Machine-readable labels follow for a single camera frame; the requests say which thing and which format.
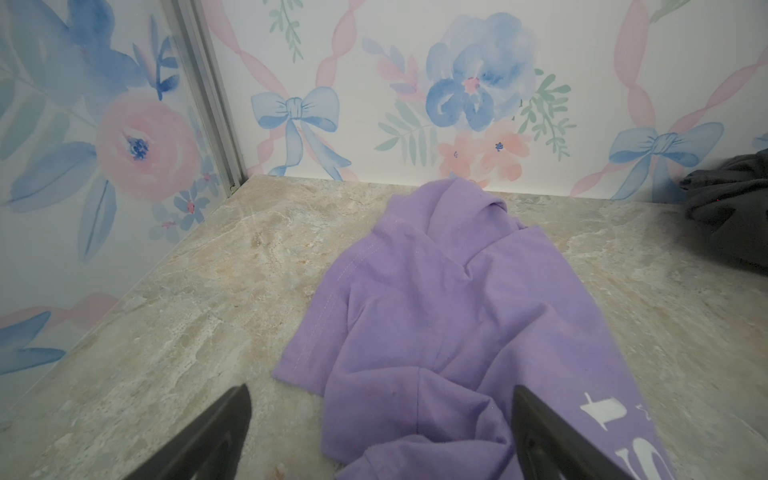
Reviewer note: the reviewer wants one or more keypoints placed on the dark grey cloth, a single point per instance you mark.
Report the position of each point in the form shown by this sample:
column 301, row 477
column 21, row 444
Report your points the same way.
column 728, row 206

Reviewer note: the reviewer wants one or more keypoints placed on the purple printed t-shirt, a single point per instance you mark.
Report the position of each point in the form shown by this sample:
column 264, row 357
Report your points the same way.
column 419, row 333

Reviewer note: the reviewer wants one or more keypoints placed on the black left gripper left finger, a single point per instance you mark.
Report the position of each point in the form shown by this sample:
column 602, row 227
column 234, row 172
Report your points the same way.
column 209, row 447

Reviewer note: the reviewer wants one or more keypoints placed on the left corner aluminium post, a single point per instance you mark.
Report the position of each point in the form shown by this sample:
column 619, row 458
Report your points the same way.
column 192, row 37

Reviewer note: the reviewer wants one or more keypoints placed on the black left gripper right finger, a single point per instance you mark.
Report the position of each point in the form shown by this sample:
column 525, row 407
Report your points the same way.
column 547, row 447

